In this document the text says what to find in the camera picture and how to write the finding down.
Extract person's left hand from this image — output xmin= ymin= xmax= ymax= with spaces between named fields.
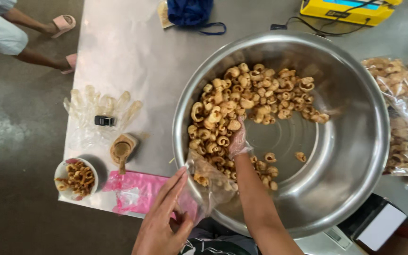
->
xmin=132 ymin=167 xmax=194 ymax=255

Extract person's right hand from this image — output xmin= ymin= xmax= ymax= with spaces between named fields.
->
xmin=227 ymin=116 xmax=254 ymax=160

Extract clear plastic bag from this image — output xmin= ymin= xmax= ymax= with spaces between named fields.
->
xmin=186 ymin=149 xmax=241 ymax=221

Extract heap of pork rinds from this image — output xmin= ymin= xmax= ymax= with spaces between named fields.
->
xmin=187 ymin=63 xmax=331 ymax=192

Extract large steel mixing bowl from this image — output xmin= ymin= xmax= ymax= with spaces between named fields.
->
xmin=172 ymin=31 xmax=391 ymax=240

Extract jar of brown powder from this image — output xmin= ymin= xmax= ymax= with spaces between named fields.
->
xmin=110 ymin=133 xmax=139 ymax=166

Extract person's dark patterned clothing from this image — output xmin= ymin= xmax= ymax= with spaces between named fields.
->
xmin=178 ymin=218 xmax=259 ymax=255

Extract pink plastic bag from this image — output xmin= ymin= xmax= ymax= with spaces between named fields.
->
xmin=102 ymin=170 xmax=200 ymax=221

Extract blue cloth bag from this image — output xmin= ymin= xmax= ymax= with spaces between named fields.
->
xmin=167 ymin=0 xmax=227 ymax=36

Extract black clip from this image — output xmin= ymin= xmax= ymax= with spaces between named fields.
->
xmin=94 ymin=115 xmax=115 ymax=127

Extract clear snack packet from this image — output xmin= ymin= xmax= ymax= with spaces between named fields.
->
xmin=157 ymin=0 xmax=175 ymax=29

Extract stack of clear plastic bags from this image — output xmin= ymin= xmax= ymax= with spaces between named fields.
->
xmin=63 ymin=85 xmax=144 ymax=151

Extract yellow sealing machine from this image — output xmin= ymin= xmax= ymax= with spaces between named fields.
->
xmin=299 ymin=0 xmax=404 ymax=27

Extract large clear bag of rinds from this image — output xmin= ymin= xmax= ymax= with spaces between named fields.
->
xmin=361 ymin=57 xmax=408 ymax=178

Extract digital weighing scale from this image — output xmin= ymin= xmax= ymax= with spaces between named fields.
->
xmin=322 ymin=193 xmax=408 ymax=252

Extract brown fried snacks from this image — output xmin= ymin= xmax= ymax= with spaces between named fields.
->
xmin=55 ymin=161 xmax=96 ymax=198

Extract pink sandal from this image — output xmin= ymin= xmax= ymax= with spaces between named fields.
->
xmin=60 ymin=53 xmax=78 ymax=75
xmin=51 ymin=14 xmax=77 ymax=39

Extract small white bowl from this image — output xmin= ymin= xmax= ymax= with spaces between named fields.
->
xmin=54 ymin=157 xmax=99 ymax=201

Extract black power cable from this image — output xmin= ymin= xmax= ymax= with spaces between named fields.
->
xmin=270 ymin=0 xmax=385 ymax=37

